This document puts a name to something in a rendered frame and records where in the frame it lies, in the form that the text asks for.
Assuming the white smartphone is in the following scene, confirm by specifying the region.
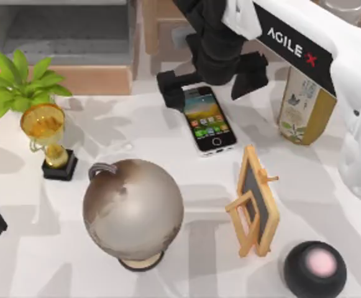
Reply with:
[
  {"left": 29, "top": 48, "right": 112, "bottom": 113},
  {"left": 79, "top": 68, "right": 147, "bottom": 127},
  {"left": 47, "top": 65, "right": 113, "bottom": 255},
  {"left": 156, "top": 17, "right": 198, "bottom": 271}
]
[{"left": 181, "top": 86, "right": 239, "bottom": 158}]

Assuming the wooden cupboard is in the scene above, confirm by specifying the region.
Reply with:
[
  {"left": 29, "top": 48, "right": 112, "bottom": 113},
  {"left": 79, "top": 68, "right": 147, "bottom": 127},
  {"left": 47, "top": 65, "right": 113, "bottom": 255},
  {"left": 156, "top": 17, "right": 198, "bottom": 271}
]
[{"left": 139, "top": 0, "right": 293, "bottom": 66}]

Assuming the beige and gold carton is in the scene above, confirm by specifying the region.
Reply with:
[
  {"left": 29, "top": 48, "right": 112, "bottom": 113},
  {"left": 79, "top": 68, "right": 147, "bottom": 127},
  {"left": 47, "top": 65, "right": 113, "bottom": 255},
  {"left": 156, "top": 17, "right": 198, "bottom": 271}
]
[{"left": 275, "top": 64, "right": 338, "bottom": 146}]

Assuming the pale wooden drawer front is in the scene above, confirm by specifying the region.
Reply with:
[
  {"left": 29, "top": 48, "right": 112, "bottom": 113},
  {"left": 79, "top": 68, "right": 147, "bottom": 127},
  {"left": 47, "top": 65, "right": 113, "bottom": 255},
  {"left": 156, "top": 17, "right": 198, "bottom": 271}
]
[{"left": 26, "top": 64, "right": 133, "bottom": 96}]

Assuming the small wooden framed blackboard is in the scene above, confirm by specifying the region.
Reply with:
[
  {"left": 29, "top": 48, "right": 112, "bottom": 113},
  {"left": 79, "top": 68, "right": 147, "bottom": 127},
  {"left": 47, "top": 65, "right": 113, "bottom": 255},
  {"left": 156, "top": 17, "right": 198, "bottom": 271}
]
[{"left": 224, "top": 143, "right": 281, "bottom": 259}]

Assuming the grey brown globe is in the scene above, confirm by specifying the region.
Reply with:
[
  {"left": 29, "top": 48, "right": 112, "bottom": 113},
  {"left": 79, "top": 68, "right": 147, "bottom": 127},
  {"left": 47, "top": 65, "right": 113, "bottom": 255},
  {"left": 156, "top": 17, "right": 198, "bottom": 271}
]
[{"left": 81, "top": 158, "right": 186, "bottom": 273}]

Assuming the grey rounded container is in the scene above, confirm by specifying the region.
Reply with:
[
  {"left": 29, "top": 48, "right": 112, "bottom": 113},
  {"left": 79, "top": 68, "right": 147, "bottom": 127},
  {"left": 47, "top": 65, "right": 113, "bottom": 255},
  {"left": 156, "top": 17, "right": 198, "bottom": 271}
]
[{"left": 318, "top": 0, "right": 361, "bottom": 23}]

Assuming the gold trophy black base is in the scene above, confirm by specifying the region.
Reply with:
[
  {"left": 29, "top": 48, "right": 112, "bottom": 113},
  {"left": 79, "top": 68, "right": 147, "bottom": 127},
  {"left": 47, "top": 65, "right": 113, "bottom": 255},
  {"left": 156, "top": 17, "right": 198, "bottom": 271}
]
[{"left": 19, "top": 103, "right": 79, "bottom": 181}]

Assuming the green leafy plant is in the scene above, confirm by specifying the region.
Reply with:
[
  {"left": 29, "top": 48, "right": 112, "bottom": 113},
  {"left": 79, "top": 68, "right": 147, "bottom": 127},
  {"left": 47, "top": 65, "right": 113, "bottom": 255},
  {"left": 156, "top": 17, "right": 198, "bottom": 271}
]
[{"left": 0, "top": 48, "right": 74, "bottom": 120}]

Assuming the black round speaker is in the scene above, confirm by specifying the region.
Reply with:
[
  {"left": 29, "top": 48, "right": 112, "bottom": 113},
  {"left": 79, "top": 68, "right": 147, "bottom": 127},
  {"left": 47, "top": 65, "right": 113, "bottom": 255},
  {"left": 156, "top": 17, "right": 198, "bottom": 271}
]
[{"left": 283, "top": 240, "right": 349, "bottom": 298}]

